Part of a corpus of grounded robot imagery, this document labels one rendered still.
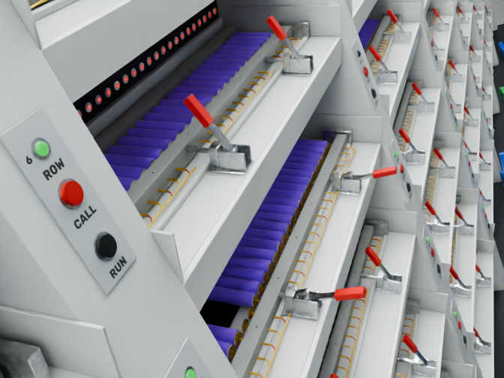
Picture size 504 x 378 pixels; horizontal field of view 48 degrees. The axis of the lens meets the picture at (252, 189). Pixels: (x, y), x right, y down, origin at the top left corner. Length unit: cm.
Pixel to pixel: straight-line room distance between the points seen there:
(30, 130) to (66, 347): 14
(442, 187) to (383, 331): 76
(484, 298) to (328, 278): 116
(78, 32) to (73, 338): 21
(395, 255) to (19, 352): 78
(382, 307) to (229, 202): 48
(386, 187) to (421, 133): 43
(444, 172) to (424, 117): 19
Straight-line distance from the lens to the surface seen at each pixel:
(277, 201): 84
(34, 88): 39
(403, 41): 151
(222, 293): 70
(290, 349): 65
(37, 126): 38
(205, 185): 57
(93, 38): 45
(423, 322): 122
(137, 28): 50
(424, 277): 119
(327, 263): 75
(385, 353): 90
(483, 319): 179
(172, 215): 53
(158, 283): 43
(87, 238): 39
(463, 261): 168
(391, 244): 109
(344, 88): 99
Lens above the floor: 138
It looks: 23 degrees down
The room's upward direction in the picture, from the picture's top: 27 degrees counter-clockwise
